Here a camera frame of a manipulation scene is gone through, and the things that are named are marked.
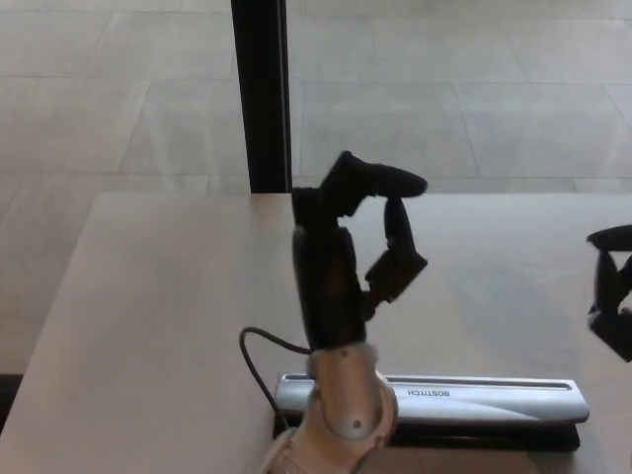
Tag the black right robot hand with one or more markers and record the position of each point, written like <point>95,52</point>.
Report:
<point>612,296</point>

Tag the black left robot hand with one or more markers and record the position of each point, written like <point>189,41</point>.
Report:
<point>326,276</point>

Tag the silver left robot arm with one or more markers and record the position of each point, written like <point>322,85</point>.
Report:
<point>336,410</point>

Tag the silver Bostitch hole punch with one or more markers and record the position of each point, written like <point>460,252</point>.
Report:
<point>494,402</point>

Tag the black vertical post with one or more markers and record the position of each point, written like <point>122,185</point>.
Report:
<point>261,94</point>

